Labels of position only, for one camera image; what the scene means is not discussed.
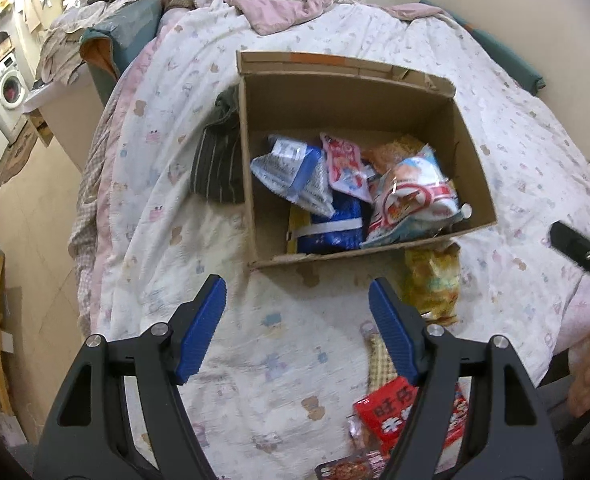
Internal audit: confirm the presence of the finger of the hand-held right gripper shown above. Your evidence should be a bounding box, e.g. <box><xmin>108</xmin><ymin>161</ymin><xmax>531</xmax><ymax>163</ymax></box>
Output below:
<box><xmin>549</xmin><ymin>220</ymin><xmax>590</xmax><ymax>293</ymax></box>

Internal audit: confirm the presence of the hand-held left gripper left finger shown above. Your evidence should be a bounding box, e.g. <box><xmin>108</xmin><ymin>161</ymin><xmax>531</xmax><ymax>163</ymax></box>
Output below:
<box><xmin>32</xmin><ymin>275</ymin><xmax>228</xmax><ymax>480</ymax></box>

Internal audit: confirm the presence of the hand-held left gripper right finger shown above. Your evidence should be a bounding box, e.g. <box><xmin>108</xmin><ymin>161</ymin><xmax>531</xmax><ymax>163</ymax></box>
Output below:
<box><xmin>367</xmin><ymin>277</ymin><xmax>563</xmax><ymax>480</ymax></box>

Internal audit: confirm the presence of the dark blue snack packet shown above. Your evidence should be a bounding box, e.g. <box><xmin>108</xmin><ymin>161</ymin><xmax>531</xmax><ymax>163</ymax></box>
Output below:
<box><xmin>297</xmin><ymin>195</ymin><xmax>366</xmax><ymax>256</ymax></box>

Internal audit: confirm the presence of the white red-ring snack packet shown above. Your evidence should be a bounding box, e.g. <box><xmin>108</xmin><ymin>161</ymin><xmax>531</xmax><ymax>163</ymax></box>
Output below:
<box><xmin>360</xmin><ymin>145</ymin><xmax>473</xmax><ymax>251</ymax></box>

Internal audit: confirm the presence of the pink cartoon snack packet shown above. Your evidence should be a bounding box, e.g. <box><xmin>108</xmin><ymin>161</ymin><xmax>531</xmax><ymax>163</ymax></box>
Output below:
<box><xmin>320</xmin><ymin>132</ymin><xmax>376</xmax><ymax>203</ymax></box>

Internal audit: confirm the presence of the orange snack packet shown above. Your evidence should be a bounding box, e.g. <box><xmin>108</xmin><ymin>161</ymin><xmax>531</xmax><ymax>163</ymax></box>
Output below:
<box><xmin>362</xmin><ymin>134</ymin><xmax>426</xmax><ymax>173</ymax></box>

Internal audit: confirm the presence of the white and blue snack packet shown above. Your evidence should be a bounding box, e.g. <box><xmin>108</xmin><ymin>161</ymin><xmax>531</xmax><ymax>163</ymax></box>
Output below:
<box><xmin>250</xmin><ymin>134</ymin><xmax>336</xmax><ymax>218</ymax></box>

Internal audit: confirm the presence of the brown cardboard box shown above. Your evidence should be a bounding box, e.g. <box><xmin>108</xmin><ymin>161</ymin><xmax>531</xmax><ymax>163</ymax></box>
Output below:
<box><xmin>237</xmin><ymin>50</ymin><xmax>498</xmax><ymax>271</ymax></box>

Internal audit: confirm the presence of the person's right hand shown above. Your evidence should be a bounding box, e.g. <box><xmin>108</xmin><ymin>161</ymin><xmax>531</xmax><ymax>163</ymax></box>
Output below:
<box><xmin>568</xmin><ymin>332</ymin><xmax>590</xmax><ymax>418</ymax></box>

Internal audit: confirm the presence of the checkered small snack packet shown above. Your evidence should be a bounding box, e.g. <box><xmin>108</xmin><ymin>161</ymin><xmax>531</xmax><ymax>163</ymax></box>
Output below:
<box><xmin>360</xmin><ymin>322</ymin><xmax>401</xmax><ymax>393</ymax></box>

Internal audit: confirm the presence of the pink fleece sheet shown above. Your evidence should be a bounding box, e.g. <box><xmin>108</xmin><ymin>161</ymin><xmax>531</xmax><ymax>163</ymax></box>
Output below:
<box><xmin>540</xmin><ymin>265</ymin><xmax>590</xmax><ymax>361</ymax></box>

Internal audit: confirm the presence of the yellow snack packet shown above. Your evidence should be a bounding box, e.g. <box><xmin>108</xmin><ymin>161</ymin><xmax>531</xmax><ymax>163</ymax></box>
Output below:
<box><xmin>405</xmin><ymin>245</ymin><xmax>461</xmax><ymax>326</ymax></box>

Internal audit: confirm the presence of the dark red snack packet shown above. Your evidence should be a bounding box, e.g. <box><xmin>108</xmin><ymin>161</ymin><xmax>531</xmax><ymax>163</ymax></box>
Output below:
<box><xmin>315</xmin><ymin>452</ymin><xmax>391</xmax><ymax>480</ymax></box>

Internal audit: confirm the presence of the dark striped cloth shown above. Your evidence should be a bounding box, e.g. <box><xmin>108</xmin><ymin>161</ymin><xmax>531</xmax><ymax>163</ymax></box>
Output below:
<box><xmin>190</xmin><ymin>85</ymin><xmax>246</xmax><ymax>206</ymax></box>

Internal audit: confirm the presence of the green pillow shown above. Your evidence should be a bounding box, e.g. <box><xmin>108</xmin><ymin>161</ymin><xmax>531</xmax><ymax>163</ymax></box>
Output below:
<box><xmin>417</xmin><ymin>0</ymin><xmax>546</xmax><ymax>93</ymax></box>

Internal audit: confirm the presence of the brown floor mat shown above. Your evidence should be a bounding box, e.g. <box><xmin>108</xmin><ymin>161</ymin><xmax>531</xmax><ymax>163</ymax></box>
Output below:
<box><xmin>0</xmin><ymin>120</ymin><xmax>38</xmax><ymax>191</ymax></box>

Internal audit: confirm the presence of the white storage box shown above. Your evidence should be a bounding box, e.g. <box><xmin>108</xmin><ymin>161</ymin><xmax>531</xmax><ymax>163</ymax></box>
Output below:
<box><xmin>22</xmin><ymin>65</ymin><xmax>106</xmax><ymax>171</ymax></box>

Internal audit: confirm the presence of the teal cushion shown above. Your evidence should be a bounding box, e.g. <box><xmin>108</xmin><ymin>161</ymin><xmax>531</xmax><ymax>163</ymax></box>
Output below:
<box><xmin>80</xmin><ymin>0</ymin><xmax>163</xmax><ymax>106</ymax></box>

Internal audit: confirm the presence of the white washing machine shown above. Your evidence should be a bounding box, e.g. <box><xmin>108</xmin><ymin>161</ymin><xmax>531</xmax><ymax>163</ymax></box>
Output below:
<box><xmin>0</xmin><ymin>50</ymin><xmax>30</xmax><ymax>143</ymax></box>

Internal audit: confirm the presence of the pale cloth pile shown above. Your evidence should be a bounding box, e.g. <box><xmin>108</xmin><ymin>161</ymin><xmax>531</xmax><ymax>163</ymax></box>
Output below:
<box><xmin>37</xmin><ymin>2</ymin><xmax>120</xmax><ymax>86</ymax></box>

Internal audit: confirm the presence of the pink blanket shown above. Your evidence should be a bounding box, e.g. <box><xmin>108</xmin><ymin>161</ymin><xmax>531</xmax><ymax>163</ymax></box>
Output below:
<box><xmin>167</xmin><ymin>0</ymin><xmax>446</xmax><ymax>36</ymax></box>

